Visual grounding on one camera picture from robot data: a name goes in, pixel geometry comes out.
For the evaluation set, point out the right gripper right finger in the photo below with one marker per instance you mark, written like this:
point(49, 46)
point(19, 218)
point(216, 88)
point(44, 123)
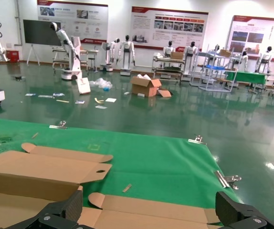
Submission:
point(232, 212)

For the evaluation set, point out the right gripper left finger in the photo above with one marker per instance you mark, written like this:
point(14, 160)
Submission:
point(73, 205)

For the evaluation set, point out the open cardboard mailer box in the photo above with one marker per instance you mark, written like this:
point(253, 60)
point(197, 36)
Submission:
point(32, 167)
point(151, 212)

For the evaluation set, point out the large open cardboard box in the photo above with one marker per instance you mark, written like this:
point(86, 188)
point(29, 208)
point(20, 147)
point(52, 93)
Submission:
point(141, 88)

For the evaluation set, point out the small closed cardboard box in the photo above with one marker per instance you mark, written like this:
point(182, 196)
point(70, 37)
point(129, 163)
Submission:
point(177, 55)
point(225, 53)

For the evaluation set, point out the red box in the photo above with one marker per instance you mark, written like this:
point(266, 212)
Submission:
point(13, 56)

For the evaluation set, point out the green table cloth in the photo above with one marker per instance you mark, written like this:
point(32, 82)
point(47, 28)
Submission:
point(151, 162)

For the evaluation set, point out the small white packet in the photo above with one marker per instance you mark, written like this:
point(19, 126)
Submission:
point(45, 96)
point(140, 95)
point(30, 94)
point(101, 107)
point(79, 102)
point(59, 94)

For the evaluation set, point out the straight yellow strip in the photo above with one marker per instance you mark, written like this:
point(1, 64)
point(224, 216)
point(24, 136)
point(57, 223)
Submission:
point(62, 101)

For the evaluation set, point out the curved yellow strip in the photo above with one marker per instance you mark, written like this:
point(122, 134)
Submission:
point(98, 100)

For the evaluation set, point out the white paper sheet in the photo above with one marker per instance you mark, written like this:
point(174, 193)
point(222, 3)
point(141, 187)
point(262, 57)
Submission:
point(110, 99)

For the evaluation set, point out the upright cardboard panel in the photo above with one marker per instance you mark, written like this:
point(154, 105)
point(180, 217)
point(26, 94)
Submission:
point(83, 86)

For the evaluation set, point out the clear plastic bags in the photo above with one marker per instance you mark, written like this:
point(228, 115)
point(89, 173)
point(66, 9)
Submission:
point(101, 84)

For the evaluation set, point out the table with green cloth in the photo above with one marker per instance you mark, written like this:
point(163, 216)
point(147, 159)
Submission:
point(246, 76)

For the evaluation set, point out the flat cardboard piece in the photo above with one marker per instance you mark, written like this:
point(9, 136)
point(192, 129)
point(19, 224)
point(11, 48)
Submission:
point(165, 93)

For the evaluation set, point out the dark floor debris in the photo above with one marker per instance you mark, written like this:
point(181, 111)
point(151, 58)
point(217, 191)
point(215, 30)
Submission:
point(18, 77)

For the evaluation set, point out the leaning white humanoid robot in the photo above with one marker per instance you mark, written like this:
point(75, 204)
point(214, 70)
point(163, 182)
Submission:
point(73, 62)

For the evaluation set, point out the black stool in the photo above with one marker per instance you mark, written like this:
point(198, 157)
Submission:
point(92, 59)

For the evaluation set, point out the bent white humanoid robot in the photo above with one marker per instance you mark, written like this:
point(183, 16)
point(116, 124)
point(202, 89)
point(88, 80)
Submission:
point(108, 55)

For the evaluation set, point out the white work table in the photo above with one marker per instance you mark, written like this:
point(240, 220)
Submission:
point(58, 51)

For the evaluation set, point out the white shelf trolley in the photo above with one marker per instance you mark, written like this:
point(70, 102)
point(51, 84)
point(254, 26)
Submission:
point(168, 69)

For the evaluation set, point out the black display board on stand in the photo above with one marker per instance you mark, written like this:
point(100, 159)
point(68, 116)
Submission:
point(39, 32)

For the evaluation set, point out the white metal frame rack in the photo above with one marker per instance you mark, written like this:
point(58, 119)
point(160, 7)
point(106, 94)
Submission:
point(213, 68)

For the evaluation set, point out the red white wall poster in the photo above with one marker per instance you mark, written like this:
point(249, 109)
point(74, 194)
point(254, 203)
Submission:
point(251, 31)
point(87, 23)
point(146, 23)

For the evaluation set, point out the grey wall conduit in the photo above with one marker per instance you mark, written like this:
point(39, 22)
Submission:
point(19, 21)

